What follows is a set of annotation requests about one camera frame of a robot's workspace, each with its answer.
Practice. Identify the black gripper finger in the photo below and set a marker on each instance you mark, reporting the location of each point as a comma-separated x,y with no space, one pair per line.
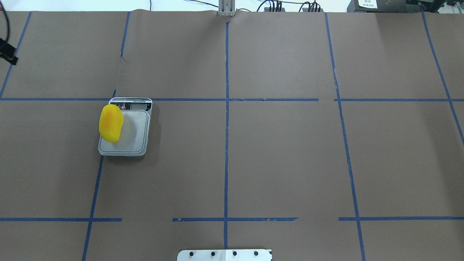
7,52

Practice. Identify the yellow mango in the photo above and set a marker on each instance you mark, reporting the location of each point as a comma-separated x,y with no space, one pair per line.
110,123

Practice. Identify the silver digital kitchen scale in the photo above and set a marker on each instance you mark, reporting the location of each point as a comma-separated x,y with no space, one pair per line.
135,130

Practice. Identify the aluminium frame post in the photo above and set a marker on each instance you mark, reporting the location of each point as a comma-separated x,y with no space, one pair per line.
226,8

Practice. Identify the white camera post with base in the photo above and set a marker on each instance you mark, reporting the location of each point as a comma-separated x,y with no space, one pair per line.
225,255

